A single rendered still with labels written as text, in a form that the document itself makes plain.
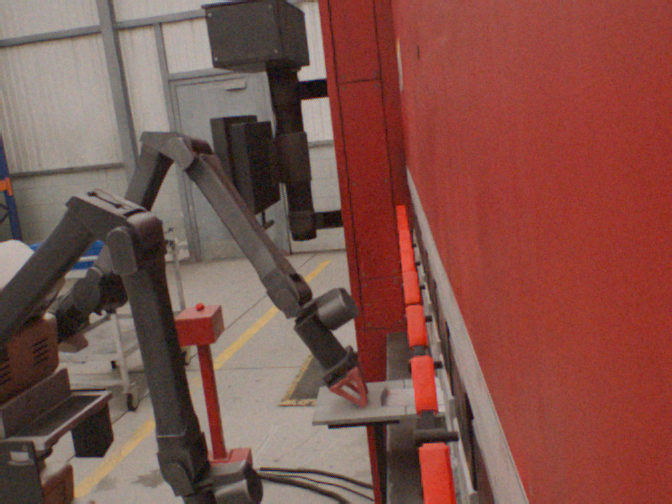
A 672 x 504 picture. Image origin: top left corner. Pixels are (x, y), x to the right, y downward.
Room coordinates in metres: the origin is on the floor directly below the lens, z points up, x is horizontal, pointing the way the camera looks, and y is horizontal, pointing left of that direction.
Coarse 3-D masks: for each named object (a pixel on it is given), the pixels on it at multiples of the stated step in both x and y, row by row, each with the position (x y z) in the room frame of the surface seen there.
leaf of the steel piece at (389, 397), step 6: (384, 384) 1.42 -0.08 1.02; (384, 390) 1.40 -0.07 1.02; (390, 390) 1.43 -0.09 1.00; (396, 390) 1.43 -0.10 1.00; (402, 390) 1.43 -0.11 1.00; (408, 390) 1.42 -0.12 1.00; (384, 396) 1.40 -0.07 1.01; (390, 396) 1.40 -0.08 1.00; (396, 396) 1.40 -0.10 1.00; (402, 396) 1.40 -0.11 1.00; (408, 396) 1.39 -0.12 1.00; (384, 402) 1.38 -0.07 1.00; (390, 402) 1.37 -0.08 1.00; (396, 402) 1.37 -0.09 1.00; (402, 402) 1.37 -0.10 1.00; (408, 402) 1.36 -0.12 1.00; (414, 402) 1.36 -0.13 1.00
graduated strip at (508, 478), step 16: (432, 240) 0.89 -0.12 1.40; (432, 256) 0.93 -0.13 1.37; (448, 288) 0.66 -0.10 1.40; (448, 304) 0.67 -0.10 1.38; (464, 336) 0.52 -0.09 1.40; (464, 352) 0.53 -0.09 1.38; (480, 384) 0.42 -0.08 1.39; (480, 400) 0.43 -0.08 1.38; (496, 432) 0.36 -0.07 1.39; (496, 448) 0.36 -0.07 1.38; (512, 480) 0.31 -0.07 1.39; (512, 496) 0.31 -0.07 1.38
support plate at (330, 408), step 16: (368, 384) 1.49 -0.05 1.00; (400, 384) 1.47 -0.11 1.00; (320, 400) 1.43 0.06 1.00; (336, 400) 1.42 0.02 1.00; (368, 400) 1.40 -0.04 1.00; (320, 416) 1.35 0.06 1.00; (336, 416) 1.34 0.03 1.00; (352, 416) 1.33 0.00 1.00; (368, 416) 1.32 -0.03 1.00; (384, 416) 1.32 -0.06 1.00; (400, 416) 1.31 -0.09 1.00; (416, 416) 1.31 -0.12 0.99
